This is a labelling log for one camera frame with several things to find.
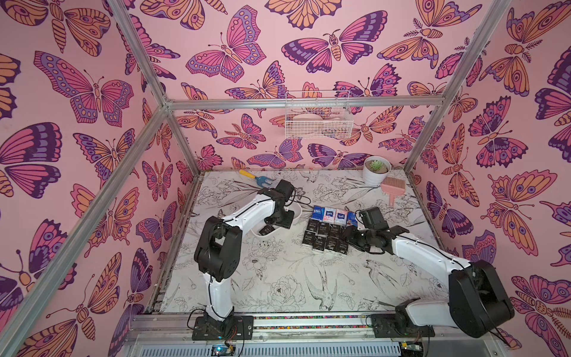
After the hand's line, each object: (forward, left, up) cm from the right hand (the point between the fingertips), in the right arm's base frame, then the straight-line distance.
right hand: (339, 239), depth 87 cm
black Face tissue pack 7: (+1, +2, -5) cm, 6 cm away
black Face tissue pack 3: (+7, 0, -5) cm, 8 cm away
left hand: (+8, +21, 0) cm, 22 cm away
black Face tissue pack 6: (+1, +7, -5) cm, 9 cm away
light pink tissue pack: (+13, -3, -4) cm, 15 cm away
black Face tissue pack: (+9, +10, -5) cm, 14 cm away
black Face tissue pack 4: (-1, -2, +8) cm, 9 cm away
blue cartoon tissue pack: (+12, -7, -4) cm, 14 cm away
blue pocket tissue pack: (+15, +7, -4) cm, 17 cm away
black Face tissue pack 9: (+6, +30, -4) cm, 31 cm away
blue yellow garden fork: (+37, +36, -6) cm, 52 cm away
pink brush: (+34, -32, -7) cm, 47 cm away
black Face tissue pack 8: (0, -2, -3) cm, 4 cm away
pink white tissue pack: (+14, +2, -4) cm, 15 cm away
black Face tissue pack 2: (+7, +5, -4) cm, 10 cm away
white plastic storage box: (+19, +19, -5) cm, 27 cm away
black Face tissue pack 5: (+3, +12, -4) cm, 13 cm away
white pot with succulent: (+35, -20, +4) cm, 41 cm away
